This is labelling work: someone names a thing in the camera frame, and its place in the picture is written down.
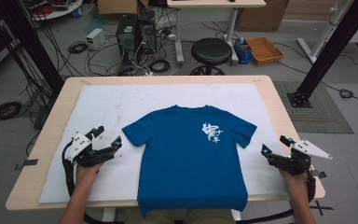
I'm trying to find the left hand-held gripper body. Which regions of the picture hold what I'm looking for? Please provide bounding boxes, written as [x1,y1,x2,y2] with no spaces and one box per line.
[63,131,117,168]

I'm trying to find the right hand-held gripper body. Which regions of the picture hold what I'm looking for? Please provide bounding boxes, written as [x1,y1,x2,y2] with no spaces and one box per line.
[267,138,335,176]

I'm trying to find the blue t-shirt with white print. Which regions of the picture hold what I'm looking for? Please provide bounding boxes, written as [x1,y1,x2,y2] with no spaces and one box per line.
[121,105,258,218]

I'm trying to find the person's right hand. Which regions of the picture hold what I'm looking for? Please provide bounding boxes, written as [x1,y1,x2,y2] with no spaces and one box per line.
[278,168,310,191]

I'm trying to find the person's left hand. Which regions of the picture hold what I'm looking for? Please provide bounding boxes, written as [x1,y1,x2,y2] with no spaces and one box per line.
[75,161,105,189]

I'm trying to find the white table mat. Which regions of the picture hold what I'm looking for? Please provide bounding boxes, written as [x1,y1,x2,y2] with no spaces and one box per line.
[38,83,299,203]

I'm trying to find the grey floor mat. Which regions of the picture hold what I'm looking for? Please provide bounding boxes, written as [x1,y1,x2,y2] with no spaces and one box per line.
[273,80,354,134]

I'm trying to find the black tape cross mark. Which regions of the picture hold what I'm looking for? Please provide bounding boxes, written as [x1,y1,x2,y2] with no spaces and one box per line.
[304,200,335,217]

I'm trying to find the person's khaki trousers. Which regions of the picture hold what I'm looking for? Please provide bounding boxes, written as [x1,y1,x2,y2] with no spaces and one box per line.
[124,207,237,224]

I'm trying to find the orange shallow tray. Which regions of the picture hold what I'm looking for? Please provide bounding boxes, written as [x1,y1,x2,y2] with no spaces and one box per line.
[245,36,285,66]

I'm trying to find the white power supply box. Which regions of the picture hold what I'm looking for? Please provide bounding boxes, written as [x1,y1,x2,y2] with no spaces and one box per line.
[85,27,106,50]

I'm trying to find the black computer tower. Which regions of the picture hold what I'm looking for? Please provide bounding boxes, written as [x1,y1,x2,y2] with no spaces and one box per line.
[116,14,139,68]
[136,10,158,55]

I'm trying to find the blue bin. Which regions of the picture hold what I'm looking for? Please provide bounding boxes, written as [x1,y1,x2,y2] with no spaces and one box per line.
[233,37,254,65]

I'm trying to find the white metal stand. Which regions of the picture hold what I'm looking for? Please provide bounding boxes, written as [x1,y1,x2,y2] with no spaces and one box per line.
[296,0,358,64]

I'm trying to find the black round stool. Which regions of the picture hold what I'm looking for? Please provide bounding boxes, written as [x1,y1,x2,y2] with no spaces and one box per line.
[189,37,233,77]

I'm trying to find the round white table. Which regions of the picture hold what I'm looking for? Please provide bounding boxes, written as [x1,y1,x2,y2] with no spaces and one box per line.
[21,0,84,22]

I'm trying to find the small cardboard box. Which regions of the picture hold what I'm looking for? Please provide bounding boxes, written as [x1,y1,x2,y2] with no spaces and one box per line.
[97,0,150,16]

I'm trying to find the large cardboard box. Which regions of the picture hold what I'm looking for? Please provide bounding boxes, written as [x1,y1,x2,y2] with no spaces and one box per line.
[236,0,290,32]

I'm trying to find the white desk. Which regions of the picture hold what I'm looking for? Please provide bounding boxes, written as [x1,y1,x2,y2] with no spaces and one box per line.
[166,0,267,63]

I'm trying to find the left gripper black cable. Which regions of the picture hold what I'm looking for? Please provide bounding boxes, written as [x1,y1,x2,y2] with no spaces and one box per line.
[61,139,125,224]

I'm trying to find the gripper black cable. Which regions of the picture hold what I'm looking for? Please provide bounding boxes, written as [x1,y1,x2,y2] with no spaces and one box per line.
[236,172,317,224]
[61,139,125,224]

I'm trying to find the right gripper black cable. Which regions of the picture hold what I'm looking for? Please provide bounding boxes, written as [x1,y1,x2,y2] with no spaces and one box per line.
[236,172,317,224]

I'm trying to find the thin black floor cable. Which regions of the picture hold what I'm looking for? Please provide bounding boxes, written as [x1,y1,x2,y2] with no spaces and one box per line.
[273,41,358,108]

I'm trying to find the small coiled black cable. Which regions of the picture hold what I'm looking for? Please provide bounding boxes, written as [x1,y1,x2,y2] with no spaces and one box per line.
[67,41,89,55]

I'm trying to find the large coiled black cable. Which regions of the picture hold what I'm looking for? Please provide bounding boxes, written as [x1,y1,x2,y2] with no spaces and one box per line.
[0,101,23,122]

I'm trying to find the black metal frame post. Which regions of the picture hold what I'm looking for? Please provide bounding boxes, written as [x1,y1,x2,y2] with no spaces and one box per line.
[0,0,64,97]
[286,0,358,109]

